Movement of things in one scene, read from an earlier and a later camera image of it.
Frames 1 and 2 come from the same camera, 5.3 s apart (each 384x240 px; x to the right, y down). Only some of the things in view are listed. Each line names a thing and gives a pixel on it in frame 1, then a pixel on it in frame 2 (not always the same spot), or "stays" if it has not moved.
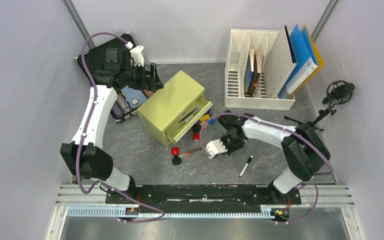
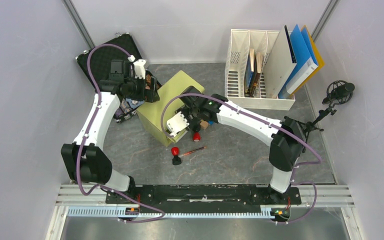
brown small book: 259,61 stays
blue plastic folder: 306,64 stays
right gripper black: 230,150 to 192,124
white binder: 279,62 stays
